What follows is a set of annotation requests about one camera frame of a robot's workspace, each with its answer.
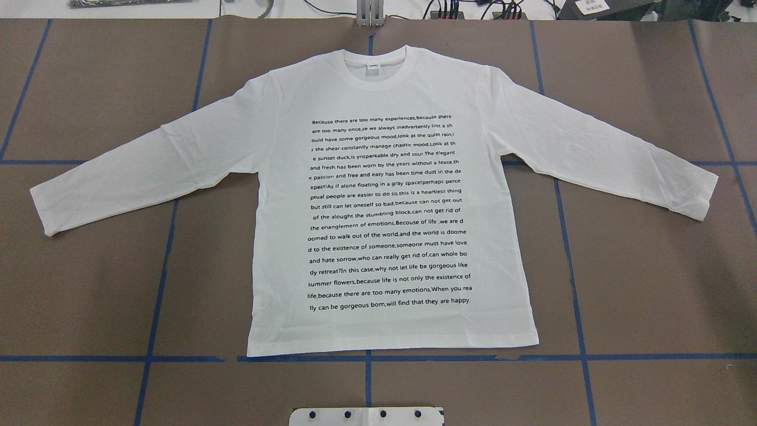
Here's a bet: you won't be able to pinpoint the white long-sleeve printed shirt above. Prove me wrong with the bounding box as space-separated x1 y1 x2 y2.
30 46 717 357

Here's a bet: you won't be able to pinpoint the dark box with label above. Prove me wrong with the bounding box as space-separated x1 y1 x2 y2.
557 0 659 21

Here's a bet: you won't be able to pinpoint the dark flat bag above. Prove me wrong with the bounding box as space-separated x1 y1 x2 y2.
69 0 182 8

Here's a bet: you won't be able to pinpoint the grey aluminium post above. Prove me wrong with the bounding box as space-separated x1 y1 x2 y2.
356 0 386 27

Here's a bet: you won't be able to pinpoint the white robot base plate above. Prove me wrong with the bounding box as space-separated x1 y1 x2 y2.
289 406 445 425

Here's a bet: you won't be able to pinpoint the black cables at table edge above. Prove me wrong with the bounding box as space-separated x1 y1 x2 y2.
305 0 559 21

